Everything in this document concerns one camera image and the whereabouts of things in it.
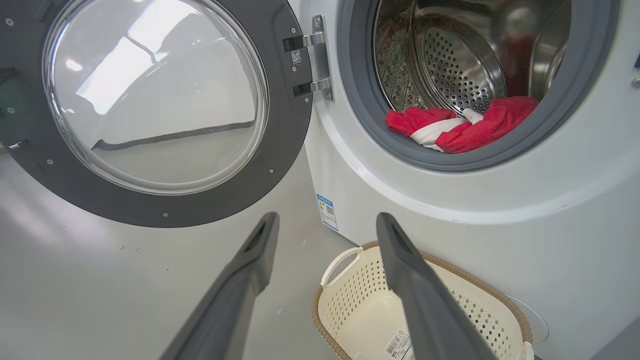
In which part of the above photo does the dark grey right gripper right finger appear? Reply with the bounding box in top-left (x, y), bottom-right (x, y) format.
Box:
top-left (376, 212), bottom-right (498, 360)

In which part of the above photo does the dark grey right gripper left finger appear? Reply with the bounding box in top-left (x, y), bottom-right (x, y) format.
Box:
top-left (160, 211), bottom-right (281, 360)

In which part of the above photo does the black round glass washer door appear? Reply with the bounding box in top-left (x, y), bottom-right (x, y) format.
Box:
top-left (0, 0), bottom-right (314, 229)

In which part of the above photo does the red and white garment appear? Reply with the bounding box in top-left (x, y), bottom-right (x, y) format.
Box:
top-left (385, 96), bottom-right (540, 154)

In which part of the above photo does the white barcode label sticker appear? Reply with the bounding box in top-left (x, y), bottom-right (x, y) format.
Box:
top-left (384, 329), bottom-right (416, 360)

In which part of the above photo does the cream perforated laundry basket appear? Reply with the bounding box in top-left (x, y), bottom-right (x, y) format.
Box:
top-left (311, 241), bottom-right (535, 360)

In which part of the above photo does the white front-load washing machine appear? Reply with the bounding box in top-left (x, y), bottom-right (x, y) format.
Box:
top-left (287, 0), bottom-right (640, 360)

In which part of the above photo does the grey rubber door gasket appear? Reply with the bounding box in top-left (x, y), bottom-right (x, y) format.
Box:
top-left (337, 0), bottom-right (621, 172)

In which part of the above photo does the perforated steel washer drum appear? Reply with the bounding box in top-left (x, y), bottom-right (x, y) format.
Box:
top-left (372, 0), bottom-right (573, 115)

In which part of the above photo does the silver metal door hinge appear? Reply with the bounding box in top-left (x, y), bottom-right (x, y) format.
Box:
top-left (282, 14), bottom-right (335, 102)

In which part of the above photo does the round white filter cover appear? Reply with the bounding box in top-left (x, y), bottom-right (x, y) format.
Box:
top-left (505, 295), bottom-right (549, 344)

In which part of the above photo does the blue energy label sticker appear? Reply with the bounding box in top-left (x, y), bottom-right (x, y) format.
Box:
top-left (316, 194), bottom-right (339, 232)

